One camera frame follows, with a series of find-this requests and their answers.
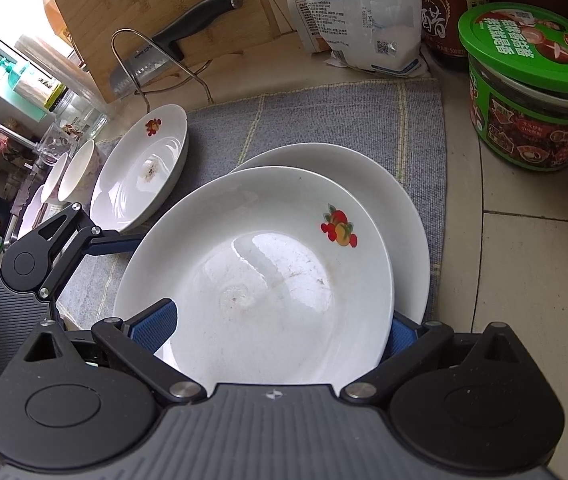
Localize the glass jar with green lid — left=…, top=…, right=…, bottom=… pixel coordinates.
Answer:
left=46, top=82, right=110, bottom=141

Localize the white plate with fruit print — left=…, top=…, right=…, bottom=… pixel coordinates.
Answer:
left=112, top=166, right=395, bottom=387
left=229, top=142, right=428, bottom=323
left=90, top=104, right=189, bottom=234

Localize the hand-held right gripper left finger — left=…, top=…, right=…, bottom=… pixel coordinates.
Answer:
left=22, top=299, right=209, bottom=408

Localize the white bowl with pink flowers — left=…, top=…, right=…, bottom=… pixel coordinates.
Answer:
left=58, top=139, right=98, bottom=204
left=18, top=185, right=47, bottom=239
left=41, top=152, right=70, bottom=206

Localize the white and blue bag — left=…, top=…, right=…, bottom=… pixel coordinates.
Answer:
left=314, top=0, right=431, bottom=79

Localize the grey blue checked cloth mat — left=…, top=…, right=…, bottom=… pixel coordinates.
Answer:
left=56, top=77, right=448, bottom=332

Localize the metal wire rack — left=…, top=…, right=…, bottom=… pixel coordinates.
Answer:
left=111, top=29, right=215, bottom=111

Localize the white and orange bag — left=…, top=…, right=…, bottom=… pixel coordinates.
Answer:
left=288, top=0, right=337, bottom=54

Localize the bamboo cutting board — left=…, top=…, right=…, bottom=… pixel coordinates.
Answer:
left=52, top=0, right=279, bottom=104

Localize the green soap pump bottle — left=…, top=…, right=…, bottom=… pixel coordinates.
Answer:
left=0, top=57, right=50, bottom=122

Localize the tall stack of plastic cups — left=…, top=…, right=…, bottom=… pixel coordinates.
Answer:
left=15, top=34, right=109, bottom=111

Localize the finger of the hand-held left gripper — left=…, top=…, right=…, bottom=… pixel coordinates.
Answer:
left=28, top=202, right=143, bottom=304

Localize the orange cooking wine bottle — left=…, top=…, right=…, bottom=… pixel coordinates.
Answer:
left=35, top=0, right=72, bottom=39

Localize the metal faucet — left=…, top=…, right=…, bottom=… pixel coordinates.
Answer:
left=0, top=122, right=39, bottom=161

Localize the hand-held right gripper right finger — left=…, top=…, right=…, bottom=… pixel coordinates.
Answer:
left=339, top=310, right=532, bottom=407

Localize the dark soy sauce bottle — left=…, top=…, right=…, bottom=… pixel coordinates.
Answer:
left=419, top=0, right=490, bottom=73

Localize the sauce jar with green lid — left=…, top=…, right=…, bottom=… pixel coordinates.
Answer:
left=458, top=2, right=568, bottom=173

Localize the black-handled kitchen knife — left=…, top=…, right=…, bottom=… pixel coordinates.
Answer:
left=110, top=0, right=243, bottom=99

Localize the clear glass mug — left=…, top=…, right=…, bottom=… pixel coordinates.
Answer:
left=36, top=125, right=82, bottom=162

